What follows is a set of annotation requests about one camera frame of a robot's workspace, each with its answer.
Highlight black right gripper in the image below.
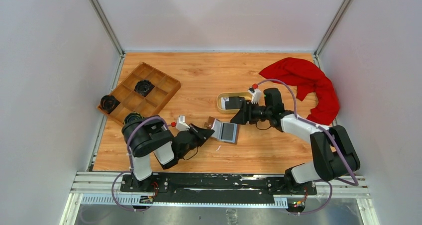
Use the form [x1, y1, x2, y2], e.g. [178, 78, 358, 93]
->
[230, 101, 272, 125]

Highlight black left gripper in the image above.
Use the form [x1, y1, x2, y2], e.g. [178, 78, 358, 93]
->
[178, 123, 214, 159]

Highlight beige oval tray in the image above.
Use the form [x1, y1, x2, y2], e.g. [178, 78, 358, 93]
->
[216, 92, 251, 114]

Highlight brown leather card holder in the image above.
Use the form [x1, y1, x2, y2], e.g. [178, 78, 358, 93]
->
[204, 116, 239, 144]

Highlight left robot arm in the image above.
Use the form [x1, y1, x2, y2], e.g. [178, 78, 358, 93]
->
[121, 115, 214, 192]

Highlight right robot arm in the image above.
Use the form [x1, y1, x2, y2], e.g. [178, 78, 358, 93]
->
[230, 88, 360, 194]

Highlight red cloth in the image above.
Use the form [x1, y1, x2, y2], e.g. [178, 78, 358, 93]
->
[259, 57, 340, 125]

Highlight wooden compartment tray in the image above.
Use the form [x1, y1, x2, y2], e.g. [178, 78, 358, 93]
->
[97, 62, 181, 126]

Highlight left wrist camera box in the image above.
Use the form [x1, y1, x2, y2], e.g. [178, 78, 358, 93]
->
[175, 115, 190, 131]

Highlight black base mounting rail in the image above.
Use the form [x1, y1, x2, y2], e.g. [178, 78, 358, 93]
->
[118, 173, 317, 205]

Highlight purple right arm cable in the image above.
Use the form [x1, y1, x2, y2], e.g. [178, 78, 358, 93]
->
[256, 79, 360, 216]

